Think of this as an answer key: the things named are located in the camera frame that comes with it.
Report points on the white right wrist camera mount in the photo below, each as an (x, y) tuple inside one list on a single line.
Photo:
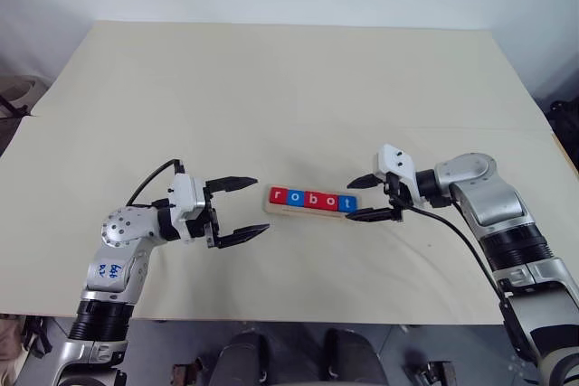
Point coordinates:
[(398, 162)]

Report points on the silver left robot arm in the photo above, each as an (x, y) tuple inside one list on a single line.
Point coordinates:
[(122, 228)]

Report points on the red letter b tile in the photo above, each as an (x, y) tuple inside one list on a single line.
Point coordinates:
[(311, 200)]

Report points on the brown rounded floor object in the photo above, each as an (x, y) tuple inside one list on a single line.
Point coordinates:
[(9, 341)]

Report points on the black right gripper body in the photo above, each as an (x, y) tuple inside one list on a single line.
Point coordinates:
[(395, 194)]

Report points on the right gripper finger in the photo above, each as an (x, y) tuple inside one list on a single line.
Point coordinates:
[(371, 215), (364, 182)]

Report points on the blue letter o tile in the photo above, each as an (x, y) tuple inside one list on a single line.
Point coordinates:
[(294, 197)]

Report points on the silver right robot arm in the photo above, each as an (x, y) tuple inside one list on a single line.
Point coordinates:
[(493, 196)]

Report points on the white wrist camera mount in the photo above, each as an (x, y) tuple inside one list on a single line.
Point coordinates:
[(398, 162), (185, 196)]

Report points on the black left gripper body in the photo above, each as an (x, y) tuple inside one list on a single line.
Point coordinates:
[(211, 228)]

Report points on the red letter r tile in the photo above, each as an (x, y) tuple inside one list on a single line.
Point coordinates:
[(278, 195)]

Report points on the dark rounded shape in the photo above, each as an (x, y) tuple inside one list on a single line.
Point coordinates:
[(246, 359), (355, 359)]

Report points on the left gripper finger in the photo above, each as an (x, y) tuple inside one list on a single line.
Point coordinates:
[(242, 236), (230, 182)]

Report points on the black background equipment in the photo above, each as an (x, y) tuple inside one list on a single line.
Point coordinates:
[(565, 126)]

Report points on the beige round background object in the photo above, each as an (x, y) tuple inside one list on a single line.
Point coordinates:
[(20, 87)]

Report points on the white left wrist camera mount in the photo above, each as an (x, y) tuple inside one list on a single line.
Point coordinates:
[(185, 196)]

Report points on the red letter o tile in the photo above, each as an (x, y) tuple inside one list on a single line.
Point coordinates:
[(329, 202)]

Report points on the blue letter t tile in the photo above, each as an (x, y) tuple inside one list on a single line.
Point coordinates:
[(347, 204)]

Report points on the wooden letter tray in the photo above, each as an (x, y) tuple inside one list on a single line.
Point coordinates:
[(307, 213)]

